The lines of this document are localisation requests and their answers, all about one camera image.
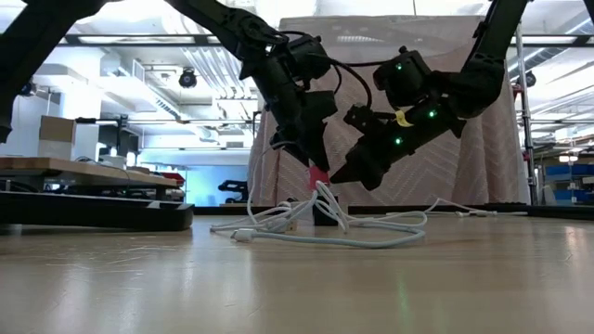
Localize thick pale grey USB cable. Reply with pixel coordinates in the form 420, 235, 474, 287
230, 211, 429, 251

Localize metal rack pole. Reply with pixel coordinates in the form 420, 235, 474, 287
512, 16, 536, 206

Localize blue storage bins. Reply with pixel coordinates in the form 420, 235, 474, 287
545, 162, 594, 206

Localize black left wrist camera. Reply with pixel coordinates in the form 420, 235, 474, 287
301, 90, 339, 136

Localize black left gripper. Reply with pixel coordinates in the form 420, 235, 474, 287
252, 55, 332, 173

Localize wooden top workbench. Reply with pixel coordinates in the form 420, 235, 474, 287
0, 156, 187, 200

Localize thin white USB cable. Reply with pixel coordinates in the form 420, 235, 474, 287
387, 197, 530, 220

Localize black background robot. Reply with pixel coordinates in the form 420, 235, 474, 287
216, 179, 251, 205

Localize small red item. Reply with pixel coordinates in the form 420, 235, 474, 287
160, 171, 187, 187

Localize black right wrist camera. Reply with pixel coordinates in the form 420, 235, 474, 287
342, 104, 389, 138

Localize white box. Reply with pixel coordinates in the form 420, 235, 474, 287
36, 123, 101, 161

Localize pink charger block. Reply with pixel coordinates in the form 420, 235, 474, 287
307, 165, 331, 192

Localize black left wrist camera cable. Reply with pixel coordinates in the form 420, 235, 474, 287
319, 55, 389, 110

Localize black aluminium frame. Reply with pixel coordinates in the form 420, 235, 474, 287
192, 202, 594, 219

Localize yellow tape tag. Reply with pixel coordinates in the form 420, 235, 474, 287
394, 109, 415, 129

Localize pink chevron cloth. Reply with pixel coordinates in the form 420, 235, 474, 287
247, 15, 543, 209

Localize black charger block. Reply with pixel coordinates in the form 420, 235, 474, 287
313, 195, 341, 227

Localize brown cardboard box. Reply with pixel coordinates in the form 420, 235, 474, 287
38, 114, 78, 144

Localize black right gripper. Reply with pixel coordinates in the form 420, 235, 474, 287
329, 102, 468, 191

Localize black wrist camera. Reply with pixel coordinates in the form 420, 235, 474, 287
342, 104, 389, 138
301, 90, 339, 136

